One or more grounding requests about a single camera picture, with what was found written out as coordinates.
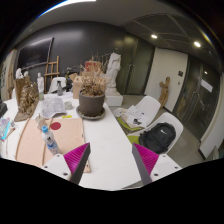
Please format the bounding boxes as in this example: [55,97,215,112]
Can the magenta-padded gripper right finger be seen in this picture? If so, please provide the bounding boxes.
[131,143,183,186]

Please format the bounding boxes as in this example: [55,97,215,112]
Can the white chair with papers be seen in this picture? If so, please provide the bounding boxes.
[114,95,162,133]

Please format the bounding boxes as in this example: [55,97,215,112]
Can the papers on chair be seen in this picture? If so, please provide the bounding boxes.
[119,104,148,129]

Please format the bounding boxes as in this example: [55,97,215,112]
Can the dried plant in grey pot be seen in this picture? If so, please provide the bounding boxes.
[78,64,109,118]

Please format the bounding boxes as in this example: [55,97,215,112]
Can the cardboard box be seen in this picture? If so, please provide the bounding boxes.
[72,74,84,100]

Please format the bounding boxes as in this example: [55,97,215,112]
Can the small white figurine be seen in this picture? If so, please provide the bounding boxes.
[36,72,45,94]

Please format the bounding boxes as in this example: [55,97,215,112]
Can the wooden figure statue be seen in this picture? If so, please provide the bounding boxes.
[157,76,171,108]

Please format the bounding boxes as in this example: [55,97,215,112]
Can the white cabinet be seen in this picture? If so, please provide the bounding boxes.
[1,49,18,101]

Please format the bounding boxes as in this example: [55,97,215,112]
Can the black wall screen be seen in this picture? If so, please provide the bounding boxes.
[16,36,54,70]

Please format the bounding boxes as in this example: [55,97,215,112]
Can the tape roll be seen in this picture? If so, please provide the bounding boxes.
[63,100,74,111]

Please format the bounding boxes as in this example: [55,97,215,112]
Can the grey glass bottle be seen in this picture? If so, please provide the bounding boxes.
[56,80,64,97]

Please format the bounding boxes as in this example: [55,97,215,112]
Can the white plaster bust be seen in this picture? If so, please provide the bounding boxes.
[14,67,24,80]

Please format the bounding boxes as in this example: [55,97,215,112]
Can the white blue-capped drink bottle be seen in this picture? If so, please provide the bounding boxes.
[40,125,62,156]

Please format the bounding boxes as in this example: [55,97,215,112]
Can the grey plant saucer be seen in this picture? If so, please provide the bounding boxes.
[75,105,107,121]

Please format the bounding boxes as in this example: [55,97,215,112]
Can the printed paper sheet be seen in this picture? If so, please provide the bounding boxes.
[39,94,68,120]

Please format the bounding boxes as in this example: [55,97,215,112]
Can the red box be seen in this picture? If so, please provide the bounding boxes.
[84,60,103,73]

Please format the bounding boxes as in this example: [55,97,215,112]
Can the flat round red coaster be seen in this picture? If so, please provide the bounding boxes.
[49,121,62,131]

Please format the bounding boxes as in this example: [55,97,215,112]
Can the colourful book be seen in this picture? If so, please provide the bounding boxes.
[0,116,16,143]

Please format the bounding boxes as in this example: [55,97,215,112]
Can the white chair with backpack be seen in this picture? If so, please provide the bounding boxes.
[128,112,184,156]

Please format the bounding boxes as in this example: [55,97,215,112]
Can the black flat case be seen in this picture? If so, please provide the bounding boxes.
[0,101,8,118]

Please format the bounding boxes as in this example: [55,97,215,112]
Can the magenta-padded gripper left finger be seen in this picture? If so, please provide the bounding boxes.
[42,142,92,185]

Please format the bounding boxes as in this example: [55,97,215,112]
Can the white plaster statue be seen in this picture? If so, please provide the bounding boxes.
[104,52,124,108]

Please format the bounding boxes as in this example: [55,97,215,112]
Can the black backpack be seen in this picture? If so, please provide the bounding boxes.
[138,122,177,155]

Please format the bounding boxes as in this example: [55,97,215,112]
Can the wooden easel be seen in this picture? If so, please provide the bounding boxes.
[43,55,61,94]

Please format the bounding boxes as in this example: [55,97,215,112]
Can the brown carved sculpture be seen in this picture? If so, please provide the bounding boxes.
[13,75,40,123]

